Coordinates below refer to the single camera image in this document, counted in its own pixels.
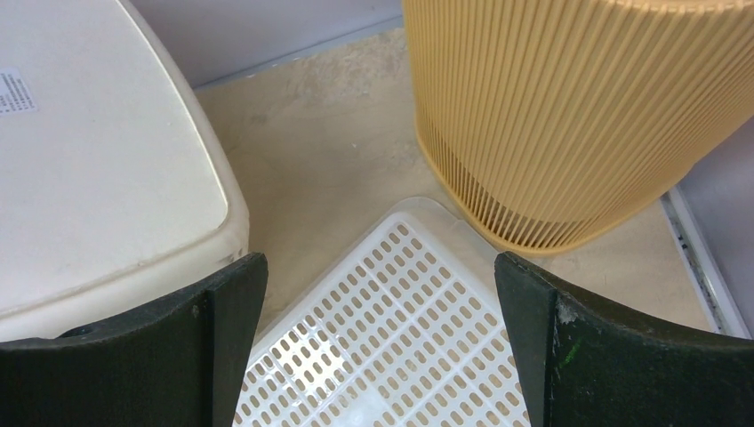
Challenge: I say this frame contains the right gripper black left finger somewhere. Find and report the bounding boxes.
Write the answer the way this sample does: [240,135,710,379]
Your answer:
[1,253,269,426]

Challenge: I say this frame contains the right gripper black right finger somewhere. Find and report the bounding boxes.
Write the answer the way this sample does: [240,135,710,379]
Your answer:
[494,252,753,426]

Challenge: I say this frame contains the white perforated tray basket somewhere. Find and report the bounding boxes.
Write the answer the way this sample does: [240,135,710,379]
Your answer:
[233,197,529,426]

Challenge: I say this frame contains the cream plastic storage basket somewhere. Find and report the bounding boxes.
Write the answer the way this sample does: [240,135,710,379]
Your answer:
[1,1,249,342]

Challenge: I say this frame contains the yellow slatted laundry basket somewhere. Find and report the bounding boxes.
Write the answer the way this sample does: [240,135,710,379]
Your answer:
[402,1,753,256]

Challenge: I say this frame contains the aluminium frame rails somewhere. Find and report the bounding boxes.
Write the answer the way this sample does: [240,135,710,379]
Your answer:
[661,187,752,339]

